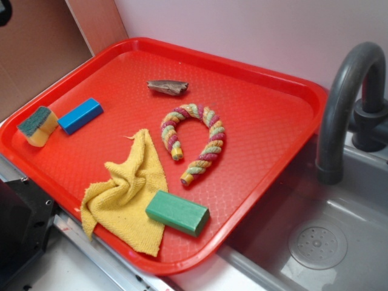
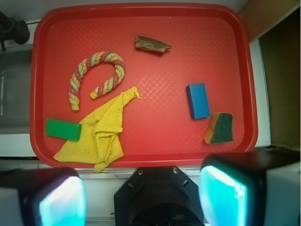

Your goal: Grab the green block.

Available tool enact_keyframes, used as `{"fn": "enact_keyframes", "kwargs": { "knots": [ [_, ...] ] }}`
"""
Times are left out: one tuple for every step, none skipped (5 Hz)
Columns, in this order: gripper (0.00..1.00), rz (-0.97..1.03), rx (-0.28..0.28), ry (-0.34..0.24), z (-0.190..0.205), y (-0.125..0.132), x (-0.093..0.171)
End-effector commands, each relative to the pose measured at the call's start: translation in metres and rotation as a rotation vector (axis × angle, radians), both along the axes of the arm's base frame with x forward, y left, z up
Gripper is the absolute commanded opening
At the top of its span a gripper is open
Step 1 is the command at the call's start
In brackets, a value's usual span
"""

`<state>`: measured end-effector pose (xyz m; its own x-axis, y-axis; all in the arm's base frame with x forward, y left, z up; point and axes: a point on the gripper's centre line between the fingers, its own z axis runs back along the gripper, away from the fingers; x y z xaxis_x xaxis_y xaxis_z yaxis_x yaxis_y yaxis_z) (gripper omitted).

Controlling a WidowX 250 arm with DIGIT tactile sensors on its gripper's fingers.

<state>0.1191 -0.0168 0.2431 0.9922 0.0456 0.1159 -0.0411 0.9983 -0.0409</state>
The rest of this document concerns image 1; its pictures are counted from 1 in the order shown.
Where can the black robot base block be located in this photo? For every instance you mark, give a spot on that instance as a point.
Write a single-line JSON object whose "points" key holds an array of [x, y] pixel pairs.
{"points": [[26, 216]]}

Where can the green rectangular block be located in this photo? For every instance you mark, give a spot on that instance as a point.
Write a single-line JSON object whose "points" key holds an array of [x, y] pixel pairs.
{"points": [[181, 214]]}

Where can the blue rectangular block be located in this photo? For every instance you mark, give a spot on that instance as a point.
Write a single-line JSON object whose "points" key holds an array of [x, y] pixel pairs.
{"points": [[80, 116]]}

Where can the red plastic tray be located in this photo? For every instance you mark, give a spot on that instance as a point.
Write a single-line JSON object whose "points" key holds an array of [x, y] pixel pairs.
{"points": [[268, 117]]}

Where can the yellow cloth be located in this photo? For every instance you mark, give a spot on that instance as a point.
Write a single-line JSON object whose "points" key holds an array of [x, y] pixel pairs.
{"points": [[120, 203]]}

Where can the grey toy sink basin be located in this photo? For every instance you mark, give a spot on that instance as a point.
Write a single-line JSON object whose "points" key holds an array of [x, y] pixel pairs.
{"points": [[258, 247]]}

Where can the yellow sponge green scrubber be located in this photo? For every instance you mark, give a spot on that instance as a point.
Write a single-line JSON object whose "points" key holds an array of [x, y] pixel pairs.
{"points": [[38, 127]]}

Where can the round sink drain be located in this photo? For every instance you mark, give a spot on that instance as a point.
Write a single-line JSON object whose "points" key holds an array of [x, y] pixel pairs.
{"points": [[317, 244]]}

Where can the grey curved faucet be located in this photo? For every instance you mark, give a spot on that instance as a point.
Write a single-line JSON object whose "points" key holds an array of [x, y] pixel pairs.
{"points": [[356, 104]]}

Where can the brown cardboard panel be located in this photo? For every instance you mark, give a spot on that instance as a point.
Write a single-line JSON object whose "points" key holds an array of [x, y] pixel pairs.
{"points": [[42, 41]]}

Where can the black object top left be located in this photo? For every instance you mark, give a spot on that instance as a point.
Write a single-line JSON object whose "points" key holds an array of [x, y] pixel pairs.
{"points": [[5, 12]]}

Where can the multicolour twisted rope toy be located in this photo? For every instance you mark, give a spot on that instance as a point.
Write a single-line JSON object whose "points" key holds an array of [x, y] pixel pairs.
{"points": [[211, 151]]}

